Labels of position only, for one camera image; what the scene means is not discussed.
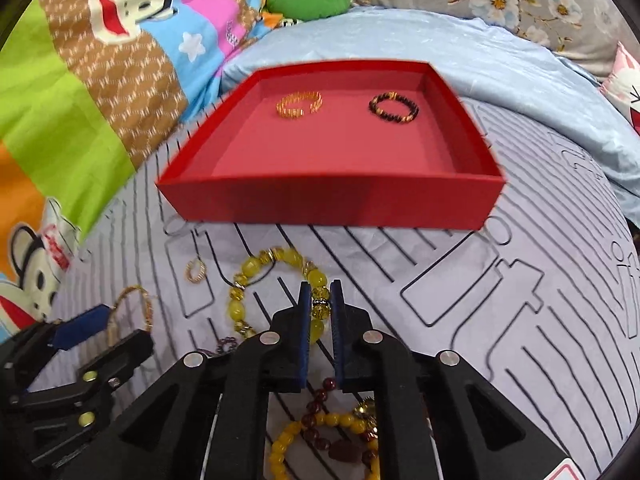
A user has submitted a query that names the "small dark red multi-strand bracelet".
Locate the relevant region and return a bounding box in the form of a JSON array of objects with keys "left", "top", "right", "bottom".
[{"left": 197, "top": 336, "right": 241, "bottom": 358}]

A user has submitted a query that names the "gold chain bangle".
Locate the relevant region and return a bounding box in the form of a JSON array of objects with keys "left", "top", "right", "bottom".
[{"left": 276, "top": 90, "right": 323, "bottom": 121}]

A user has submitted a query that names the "colourful cartoon printed blanket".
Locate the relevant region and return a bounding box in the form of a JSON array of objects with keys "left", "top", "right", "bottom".
[{"left": 0, "top": 0, "right": 301, "bottom": 321}]

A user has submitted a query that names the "red cardboard box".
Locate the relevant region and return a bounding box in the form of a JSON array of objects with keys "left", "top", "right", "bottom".
[{"left": 155, "top": 60, "right": 507, "bottom": 233}]

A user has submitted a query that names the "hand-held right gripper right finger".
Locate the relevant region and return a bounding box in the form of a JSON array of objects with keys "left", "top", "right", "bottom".
[{"left": 330, "top": 280, "right": 576, "bottom": 480}]

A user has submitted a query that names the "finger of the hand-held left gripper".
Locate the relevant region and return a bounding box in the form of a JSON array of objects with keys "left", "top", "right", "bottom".
[
  {"left": 10, "top": 306, "right": 110, "bottom": 387},
  {"left": 30, "top": 330, "right": 154, "bottom": 436}
]

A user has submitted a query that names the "translucent yellow bead bracelet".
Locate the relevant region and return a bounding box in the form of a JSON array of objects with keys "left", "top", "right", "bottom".
[{"left": 227, "top": 247, "right": 333, "bottom": 346}]

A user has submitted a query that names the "white and pink cartoon cushion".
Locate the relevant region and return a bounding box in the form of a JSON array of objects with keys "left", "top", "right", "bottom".
[{"left": 600, "top": 42, "right": 640, "bottom": 136}]

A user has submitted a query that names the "dark brown bead bracelet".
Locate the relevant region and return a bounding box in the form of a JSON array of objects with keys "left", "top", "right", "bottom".
[{"left": 368, "top": 91, "right": 420, "bottom": 125}]

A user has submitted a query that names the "thin gold bangle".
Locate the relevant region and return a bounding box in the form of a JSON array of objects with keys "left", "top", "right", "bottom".
[{"left": 106, "top": 285, "right": 156, "bottom": 346}]

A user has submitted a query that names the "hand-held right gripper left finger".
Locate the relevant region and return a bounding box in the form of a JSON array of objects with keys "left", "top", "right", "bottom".
[{"left": 60, "top": 281, "right": 311, "bottom": 480}]

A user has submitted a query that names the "dark red bead bracelet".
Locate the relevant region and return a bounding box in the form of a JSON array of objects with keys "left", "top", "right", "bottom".
[{"left": 302, "top": 375, "right": 381, "bottom": 466}]

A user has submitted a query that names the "light blue pillow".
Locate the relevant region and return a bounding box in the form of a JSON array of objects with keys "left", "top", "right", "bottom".
[{"left": 220, "top": 6, "right": 640, "bottom": 221}]

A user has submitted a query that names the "orange-yellow bead bracelet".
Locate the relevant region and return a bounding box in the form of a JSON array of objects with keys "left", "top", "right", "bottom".
[{"left": 270, "top": 410, "right": 381, "bottom": 480}]

